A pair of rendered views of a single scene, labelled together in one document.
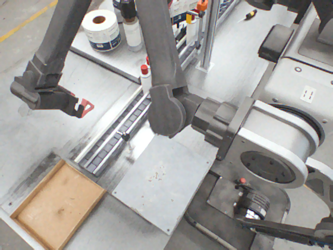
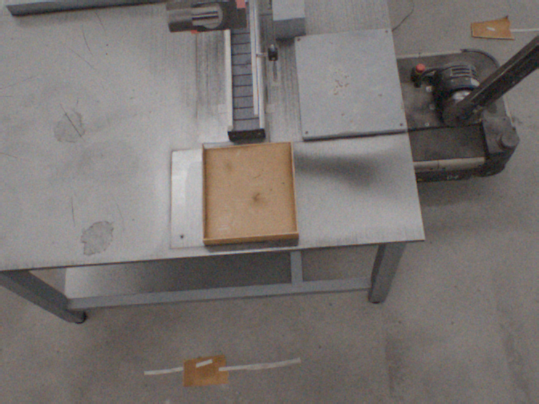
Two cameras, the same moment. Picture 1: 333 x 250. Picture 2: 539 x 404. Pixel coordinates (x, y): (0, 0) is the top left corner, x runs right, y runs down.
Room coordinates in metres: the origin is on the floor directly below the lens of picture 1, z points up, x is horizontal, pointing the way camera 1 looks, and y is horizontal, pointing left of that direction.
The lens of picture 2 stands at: (-0.43, 0.79, 2.38)
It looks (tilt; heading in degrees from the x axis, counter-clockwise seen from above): 66 degrees down; 331
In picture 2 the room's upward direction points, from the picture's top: 11 degrees counter-clockwise
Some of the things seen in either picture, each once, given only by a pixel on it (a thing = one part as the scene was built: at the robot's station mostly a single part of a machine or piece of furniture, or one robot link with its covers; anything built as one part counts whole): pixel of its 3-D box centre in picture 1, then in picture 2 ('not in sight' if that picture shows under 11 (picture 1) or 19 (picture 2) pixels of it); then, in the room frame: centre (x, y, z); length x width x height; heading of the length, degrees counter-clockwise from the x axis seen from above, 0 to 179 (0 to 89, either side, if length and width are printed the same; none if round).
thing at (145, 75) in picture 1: (146, 81); not in sight; (0.75, 0.08, 0.98); 0.05 x 0.05 x 0.20
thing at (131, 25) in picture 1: (131, 25); not in sight; (1.13, 0.15, 1.03); 0.09 x 0.09 x 0.30
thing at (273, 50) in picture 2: (123, 138); (266, 64); (0.48, 0.20, 0.91); 0.07 x 0.03 x 0.16; 53
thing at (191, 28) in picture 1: (191, 29); not in sight; (1.12, -0.18, 0.98); 0.05 x 0.05 x 0.20
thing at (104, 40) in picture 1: (102, 30); not in sight; (1.21, 0.34, 0.95); 0.20 x 0.20 x 0.14
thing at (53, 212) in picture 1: (59, 203); (249, 188); (0.23, 0.48, 0.85); 0.30 x 0.26 x 0.04; 143
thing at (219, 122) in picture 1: (217, 122); not in sight; (0.22, -0.10, 1.45); 0.09 x 0.08 x 0.12; 143
